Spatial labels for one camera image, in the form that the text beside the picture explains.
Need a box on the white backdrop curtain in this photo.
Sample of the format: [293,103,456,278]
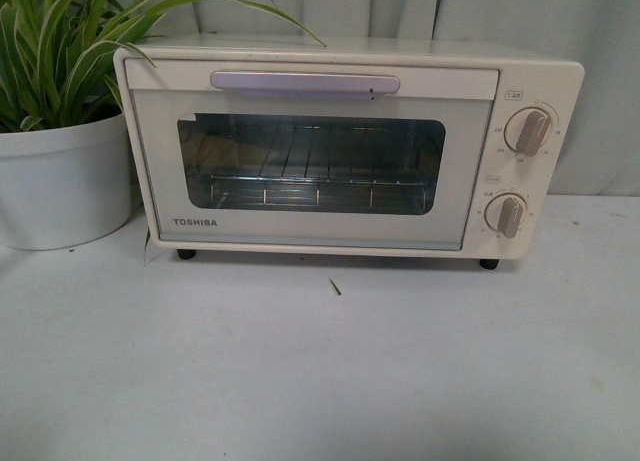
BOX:
[126,0,639,196]

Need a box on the white plant pot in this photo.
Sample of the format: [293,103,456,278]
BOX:
[1,114,132,250]

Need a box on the silver oven door handle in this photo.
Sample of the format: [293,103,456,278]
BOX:
[210,70,401,99]

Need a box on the green striped spider plant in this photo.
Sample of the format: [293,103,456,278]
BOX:
[0,0,327,133]

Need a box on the glass oven door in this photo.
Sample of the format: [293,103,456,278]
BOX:
[123,58,499,252]

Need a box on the cream Toshiba toaster oven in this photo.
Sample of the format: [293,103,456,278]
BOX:
[114,35,584,269]

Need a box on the upper temperature knob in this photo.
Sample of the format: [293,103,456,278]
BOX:
[504,108,552,157]

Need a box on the small green leaf scrap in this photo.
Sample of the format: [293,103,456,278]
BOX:
[329,278,342,296]

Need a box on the lower timer knob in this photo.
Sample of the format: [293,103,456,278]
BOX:
[484,193,528,239]

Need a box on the metal wire oven rack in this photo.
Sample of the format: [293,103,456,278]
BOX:
[206,124,442,215]

